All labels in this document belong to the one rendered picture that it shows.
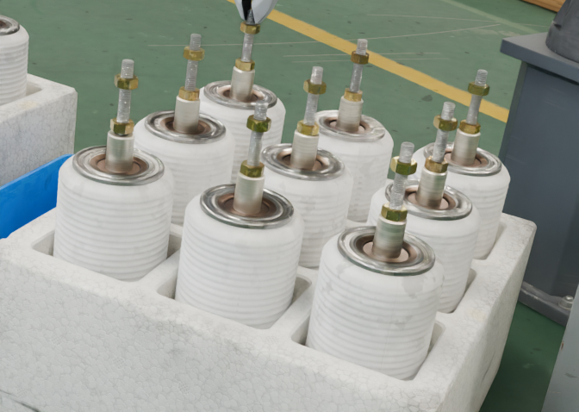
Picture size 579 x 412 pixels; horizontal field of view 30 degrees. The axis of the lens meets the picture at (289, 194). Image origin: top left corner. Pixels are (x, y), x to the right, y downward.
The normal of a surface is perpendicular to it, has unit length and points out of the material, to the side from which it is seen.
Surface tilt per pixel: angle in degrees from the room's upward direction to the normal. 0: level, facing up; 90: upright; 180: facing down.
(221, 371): 90
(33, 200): 88
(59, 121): 90
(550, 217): 90
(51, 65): 0
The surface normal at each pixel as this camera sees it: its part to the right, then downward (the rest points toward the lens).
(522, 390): 0.14, -0.90
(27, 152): 0.90, 0.29
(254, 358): -0.39, 0.32
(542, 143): -0.73, 0.18
